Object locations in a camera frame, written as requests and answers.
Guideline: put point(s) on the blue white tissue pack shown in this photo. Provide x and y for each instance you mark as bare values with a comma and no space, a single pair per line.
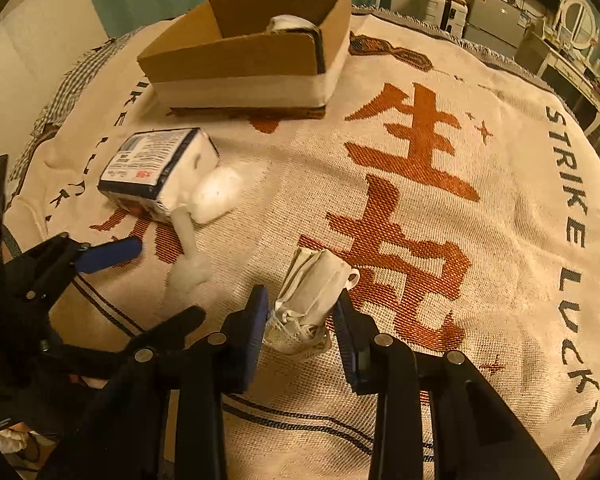
145,160

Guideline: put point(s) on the white printer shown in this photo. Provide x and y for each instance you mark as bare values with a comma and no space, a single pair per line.
442,10

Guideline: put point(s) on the white cloth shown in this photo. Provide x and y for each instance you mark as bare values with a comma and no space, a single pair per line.
185,245

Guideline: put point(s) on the grey cabinet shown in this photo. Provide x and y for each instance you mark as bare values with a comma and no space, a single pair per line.
495,17

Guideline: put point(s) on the white face mask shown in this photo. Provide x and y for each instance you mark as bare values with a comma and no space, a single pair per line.
305,285

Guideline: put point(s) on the white dresser mirror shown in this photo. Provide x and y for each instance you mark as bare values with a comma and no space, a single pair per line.
577,22

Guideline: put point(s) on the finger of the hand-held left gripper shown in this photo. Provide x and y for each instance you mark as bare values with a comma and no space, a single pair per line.
180,322
110,252

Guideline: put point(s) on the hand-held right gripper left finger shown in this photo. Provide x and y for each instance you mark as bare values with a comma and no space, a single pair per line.
256,332

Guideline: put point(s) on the checked cloth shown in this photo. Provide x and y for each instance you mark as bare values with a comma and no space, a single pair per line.
80,85

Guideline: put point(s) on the brown cardboard box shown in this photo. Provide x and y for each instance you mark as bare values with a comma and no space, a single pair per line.
240,60

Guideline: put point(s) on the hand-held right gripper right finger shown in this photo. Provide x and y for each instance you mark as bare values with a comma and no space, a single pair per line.
346,342

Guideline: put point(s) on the white soft bundle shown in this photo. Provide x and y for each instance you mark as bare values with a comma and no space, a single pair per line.
287,23

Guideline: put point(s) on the printed cream blanket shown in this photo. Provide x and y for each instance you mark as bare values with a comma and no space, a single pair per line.
480,260

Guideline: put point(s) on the white dresser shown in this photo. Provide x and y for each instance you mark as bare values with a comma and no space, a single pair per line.
575,85

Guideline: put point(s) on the white cotton ball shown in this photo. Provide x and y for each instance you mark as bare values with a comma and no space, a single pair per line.
215,195

